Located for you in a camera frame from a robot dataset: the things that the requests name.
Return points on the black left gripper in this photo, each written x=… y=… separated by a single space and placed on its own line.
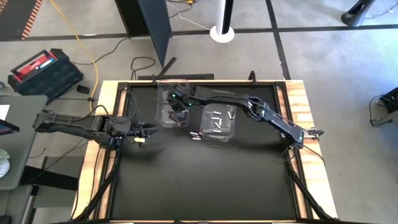
x=133 y=128

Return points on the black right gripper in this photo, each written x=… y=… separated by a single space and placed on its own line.
x=180 y=99

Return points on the clear plastic bin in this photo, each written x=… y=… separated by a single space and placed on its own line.
x=228 y=133
x=160 y=109

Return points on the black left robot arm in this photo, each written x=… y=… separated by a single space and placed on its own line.
x=71 y=126

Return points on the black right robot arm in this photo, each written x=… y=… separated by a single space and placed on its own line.
x=273 y=119

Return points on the small yellow tag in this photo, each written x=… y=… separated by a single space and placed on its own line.
x=140 y=140

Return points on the black partition foot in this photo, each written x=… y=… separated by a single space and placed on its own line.
x=186 y=76

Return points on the black clamp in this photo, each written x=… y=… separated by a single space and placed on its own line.
x=154 y=79
x=252 y=77

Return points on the black table mat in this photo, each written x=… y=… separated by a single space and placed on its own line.
x=174 y=202

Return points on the small black power adapter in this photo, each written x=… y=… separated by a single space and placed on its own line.
x=82 y=89

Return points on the white pole round base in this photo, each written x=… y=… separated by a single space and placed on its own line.
x=221 y=34

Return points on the black partition panel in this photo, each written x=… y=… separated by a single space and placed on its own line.
x=149 y=25

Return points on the red black toolbox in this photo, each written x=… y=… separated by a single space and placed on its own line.
x=49 y=77

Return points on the black side table base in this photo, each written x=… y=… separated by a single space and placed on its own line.
x=46 y=179

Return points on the yellow plug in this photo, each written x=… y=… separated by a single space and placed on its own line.
x=190 y=1

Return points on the grey side table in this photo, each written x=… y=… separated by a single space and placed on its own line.
x=21 y=149

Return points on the dark tablet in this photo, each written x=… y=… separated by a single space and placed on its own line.
x=6 y=128

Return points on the white paper sheet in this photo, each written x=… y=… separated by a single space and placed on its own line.
x=3 y=112

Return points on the patterned white green plate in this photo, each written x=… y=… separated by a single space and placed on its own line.
x=3 y=165

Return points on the black orange striped mat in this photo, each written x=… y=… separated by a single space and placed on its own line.
x=15 y=21

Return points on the black curved stand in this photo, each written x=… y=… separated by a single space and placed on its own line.
x=357 y=14

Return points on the black device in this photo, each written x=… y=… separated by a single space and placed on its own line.
x=390 y=99

